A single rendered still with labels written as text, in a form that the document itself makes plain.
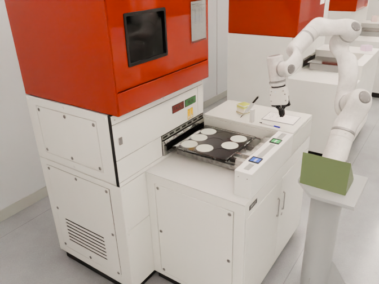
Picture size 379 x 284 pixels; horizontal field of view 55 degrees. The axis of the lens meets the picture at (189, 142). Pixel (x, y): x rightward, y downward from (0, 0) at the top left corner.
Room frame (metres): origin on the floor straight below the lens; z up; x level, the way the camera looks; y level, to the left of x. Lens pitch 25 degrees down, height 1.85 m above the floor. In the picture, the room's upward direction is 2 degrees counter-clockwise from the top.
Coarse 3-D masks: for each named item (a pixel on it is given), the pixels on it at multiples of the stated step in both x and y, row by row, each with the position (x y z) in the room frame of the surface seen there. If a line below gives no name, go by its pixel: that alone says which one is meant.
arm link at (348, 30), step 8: (312, 24) 2.05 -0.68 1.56; (320, 24) 2.05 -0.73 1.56; (328, 24) 2.05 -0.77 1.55; (336, 24) 2.03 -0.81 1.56; (344, 24) 2.00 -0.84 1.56; (352, 24) 1.98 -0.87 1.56; (312, 32) 2.02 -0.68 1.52; (320, 32) 2.04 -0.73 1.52; (328, 32) 2.04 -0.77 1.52; (336, 32) 2.01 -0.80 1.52; (344, 32) 1.98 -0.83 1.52; (352, 32) 1.97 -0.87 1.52; (360, 32) 1.98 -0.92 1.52; (344, 40) 2.02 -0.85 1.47; (352, 40) 2.00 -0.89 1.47
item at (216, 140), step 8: (216, 128) 2.20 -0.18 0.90; (208, 136) 2.08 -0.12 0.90; (216, 136) 2.08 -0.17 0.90; (224, 136) 2.07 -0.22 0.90; (248, 136) 2.06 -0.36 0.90; (176, 144) 1.98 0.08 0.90; (200, 144) 1.97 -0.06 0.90; (208, 144) 1.97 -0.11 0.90; (216, 144) 1.96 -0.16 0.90; (240, 144) 1.95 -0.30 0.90; (200, 152) 1.87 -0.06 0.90; (208, 152) 1.86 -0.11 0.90; (216, 152) 1.86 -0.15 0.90; (224, 152) 1.86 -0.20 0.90; (232, 152) 1.85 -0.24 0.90
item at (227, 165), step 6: (180, 150) 2.00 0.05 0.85; (186, 156) 1.97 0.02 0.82; (192, 156) 1.95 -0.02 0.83; (198, 156) 1.92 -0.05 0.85; (210, 162) 1.87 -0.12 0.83; (216, 162) 1.85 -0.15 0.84; (222, 162) 1.83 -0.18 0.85; (228, 162) 1.83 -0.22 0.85; (228, 168) 1.80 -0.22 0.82; (234, 168) 1.78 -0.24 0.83
